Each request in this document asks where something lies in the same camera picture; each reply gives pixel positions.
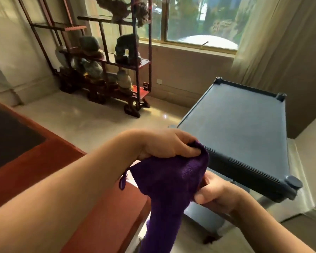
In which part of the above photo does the dark arched ornamental stone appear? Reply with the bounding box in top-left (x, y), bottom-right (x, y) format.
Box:
top-left (114, 33), bottom-right (143, 65)

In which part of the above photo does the person's right forearm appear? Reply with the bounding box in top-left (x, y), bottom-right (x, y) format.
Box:
top-left (228, 193), bottom-right (316, 253)

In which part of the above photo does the dark root sculpture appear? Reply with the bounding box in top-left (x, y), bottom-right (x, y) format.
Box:
top-left (89, 0), bottom-right (150, 27)

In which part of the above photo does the blue plastic cart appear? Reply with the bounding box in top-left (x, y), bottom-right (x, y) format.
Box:
top-left (168, 76), bottom-right (304, 244)

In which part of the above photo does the grey-blue ornamental stone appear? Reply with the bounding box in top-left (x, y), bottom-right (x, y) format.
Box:
top-left (80, 59), bottom-right (104, 80)

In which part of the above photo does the red wooden table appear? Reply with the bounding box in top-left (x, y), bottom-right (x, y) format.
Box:
top-left (0, 96), bottom-right (151, 253)

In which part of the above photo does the purple microfibre cloth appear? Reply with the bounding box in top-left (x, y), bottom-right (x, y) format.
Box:
top-left (118, 141), bottom-right (210, 253)

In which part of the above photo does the dark wooden display shelf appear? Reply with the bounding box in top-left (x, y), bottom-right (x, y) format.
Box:
top-left (17, 0), bottom-right (153, 119)

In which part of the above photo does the grey-green ornamental stone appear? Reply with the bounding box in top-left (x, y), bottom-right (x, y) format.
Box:
top-left (78, 36), bottom-right (105, 58)

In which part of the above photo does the pale green ornamental stone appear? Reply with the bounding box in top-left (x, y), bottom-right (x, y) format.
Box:
top-left (117, 69), bottom-right (134, 90)

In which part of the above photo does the person's left forearm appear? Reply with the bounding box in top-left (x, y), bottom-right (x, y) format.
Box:
top-left (0, 129), bottom-right (144, 253)

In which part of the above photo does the beige curtain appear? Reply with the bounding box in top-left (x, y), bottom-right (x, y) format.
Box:
top-left (229, 0), bottom-right (316, 140)

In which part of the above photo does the black table mat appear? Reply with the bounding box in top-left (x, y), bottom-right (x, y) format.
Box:
top-left (0, 101), bottom-right (47, 174)

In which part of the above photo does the window with gold frame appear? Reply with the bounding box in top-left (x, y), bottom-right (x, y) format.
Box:
top-left (137, 0), bottom-right (257, 54)

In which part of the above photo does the person's right hand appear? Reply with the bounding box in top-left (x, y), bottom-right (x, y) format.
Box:
top-left (193, 170), bottom-right (249, 216)

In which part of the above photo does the person's left hand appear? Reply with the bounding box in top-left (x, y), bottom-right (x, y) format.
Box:
top-left (137, 128), bottom-right (202, 161)

